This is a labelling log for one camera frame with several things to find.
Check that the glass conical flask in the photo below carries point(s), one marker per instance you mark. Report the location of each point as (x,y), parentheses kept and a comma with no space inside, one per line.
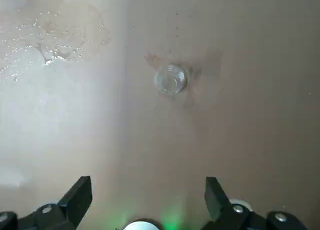
(171,79)

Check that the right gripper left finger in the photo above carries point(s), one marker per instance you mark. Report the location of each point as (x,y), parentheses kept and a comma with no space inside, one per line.
(75,202)

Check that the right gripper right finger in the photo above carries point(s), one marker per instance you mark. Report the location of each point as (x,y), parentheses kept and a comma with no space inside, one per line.
(217,202)

